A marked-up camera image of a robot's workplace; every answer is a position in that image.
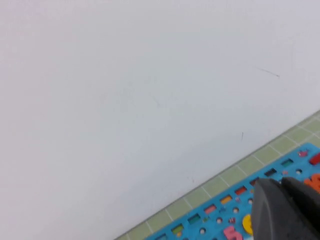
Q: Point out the pink numeral five piece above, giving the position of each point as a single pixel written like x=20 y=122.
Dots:
x=228 y=232

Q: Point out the green checkered tablecloth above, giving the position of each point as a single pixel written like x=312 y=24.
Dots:
x=225 y=180

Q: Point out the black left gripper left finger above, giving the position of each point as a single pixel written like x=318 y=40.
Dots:
x=272 y=215

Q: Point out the red minus sign piece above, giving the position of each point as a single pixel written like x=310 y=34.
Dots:
x=316 y=159

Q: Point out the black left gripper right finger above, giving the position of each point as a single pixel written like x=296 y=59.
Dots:
x=310 y=207

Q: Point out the blue wooden puzzle board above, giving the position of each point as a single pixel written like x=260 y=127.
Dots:
x=212 y=225

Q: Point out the orange numeral ten piece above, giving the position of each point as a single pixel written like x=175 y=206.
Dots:
x=315 y=181

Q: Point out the yellow numeral six piece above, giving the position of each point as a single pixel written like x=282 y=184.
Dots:
x=246 y=223

